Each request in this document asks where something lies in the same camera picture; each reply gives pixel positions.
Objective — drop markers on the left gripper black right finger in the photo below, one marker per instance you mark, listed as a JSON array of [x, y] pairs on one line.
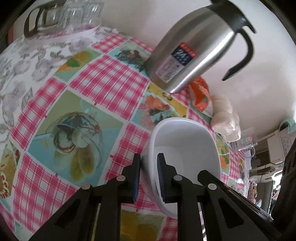
[[211, 209]]

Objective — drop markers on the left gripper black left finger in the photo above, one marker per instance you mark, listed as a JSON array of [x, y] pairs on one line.
[[94, 213]]

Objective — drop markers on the white bowl blue lettering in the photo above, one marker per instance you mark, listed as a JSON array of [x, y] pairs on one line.
[[188, 146]]

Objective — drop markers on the white shelf unit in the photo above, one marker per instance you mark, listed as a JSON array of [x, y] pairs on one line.
[[268, 161]]

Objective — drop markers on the clear glass mug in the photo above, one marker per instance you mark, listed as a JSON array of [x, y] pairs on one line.
[[246, 144]]

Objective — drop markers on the bag of white buns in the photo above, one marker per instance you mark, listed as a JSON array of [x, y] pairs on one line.
[[224, 120]]

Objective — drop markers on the pink checkered picture tablecloth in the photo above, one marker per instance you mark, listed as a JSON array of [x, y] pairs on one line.
[[82, 126]]

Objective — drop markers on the orange snack packet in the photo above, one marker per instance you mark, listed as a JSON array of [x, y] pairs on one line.
[[199, 94]]

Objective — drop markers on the grey floral white cloth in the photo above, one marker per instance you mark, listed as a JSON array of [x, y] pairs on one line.
[[26, 67]]

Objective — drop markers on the stainless steel thermos jug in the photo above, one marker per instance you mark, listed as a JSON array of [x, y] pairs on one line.
[[197, 42]]

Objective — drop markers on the clear glass tumbler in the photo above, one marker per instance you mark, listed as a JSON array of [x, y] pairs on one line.
[[72, 15], [92, 12]]

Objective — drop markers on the glass coffee pot black handle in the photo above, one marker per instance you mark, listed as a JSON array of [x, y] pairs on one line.
[[47, 16]]

